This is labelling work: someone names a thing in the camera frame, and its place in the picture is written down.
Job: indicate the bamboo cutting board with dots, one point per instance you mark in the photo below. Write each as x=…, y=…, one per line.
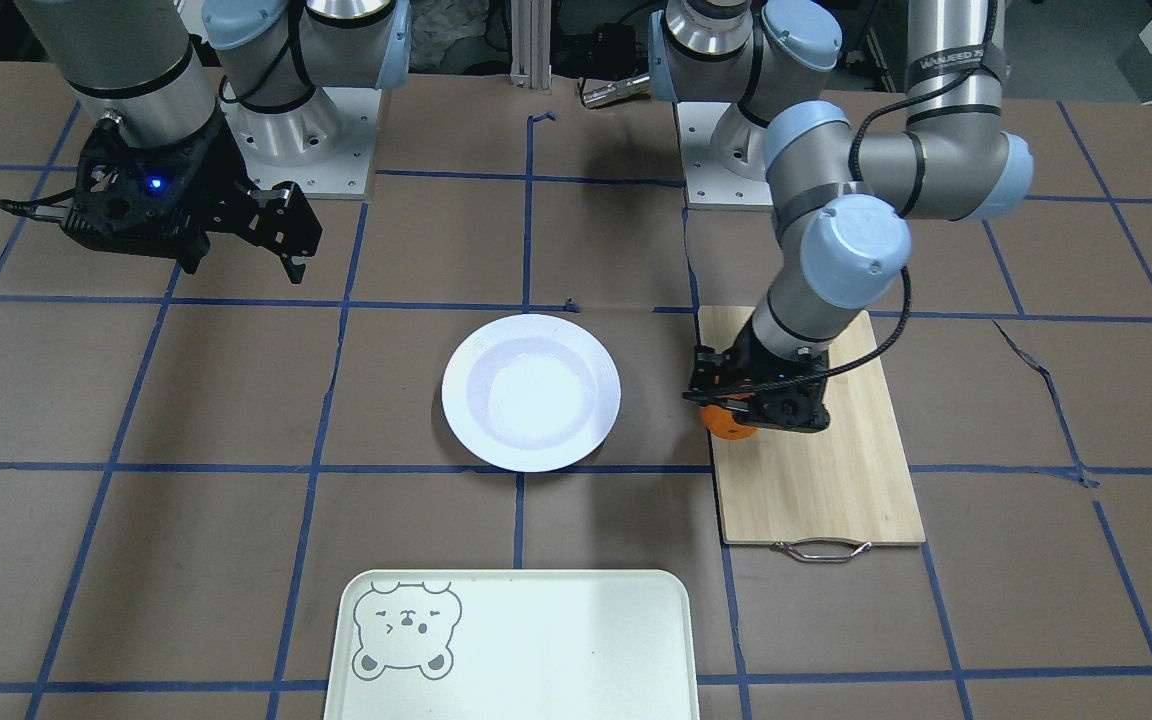
x=847, y=485

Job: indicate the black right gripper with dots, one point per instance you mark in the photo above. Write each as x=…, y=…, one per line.
x=219, y=177

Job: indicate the silver cylindrical connector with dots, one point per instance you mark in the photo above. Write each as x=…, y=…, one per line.
x=613, y=93

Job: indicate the aluminium frame post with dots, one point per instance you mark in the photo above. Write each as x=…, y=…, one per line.
x=530, y=45

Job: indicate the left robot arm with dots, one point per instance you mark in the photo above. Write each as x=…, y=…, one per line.
x=939, y=153

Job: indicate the white round plate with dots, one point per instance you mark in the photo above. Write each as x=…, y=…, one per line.
x=531, y=392

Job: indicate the cream bear tray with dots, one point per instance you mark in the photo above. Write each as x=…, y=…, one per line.
x=513, y=644

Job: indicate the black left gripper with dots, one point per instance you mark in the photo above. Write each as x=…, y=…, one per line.
x=748, y=357

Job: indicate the orange fruit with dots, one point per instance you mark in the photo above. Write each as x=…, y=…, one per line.
x=722, y=424

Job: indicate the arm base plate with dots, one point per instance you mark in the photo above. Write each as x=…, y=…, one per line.
x=733, y=163
x=326, y=146

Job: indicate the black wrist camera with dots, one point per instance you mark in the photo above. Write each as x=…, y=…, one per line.
x=709, y=367

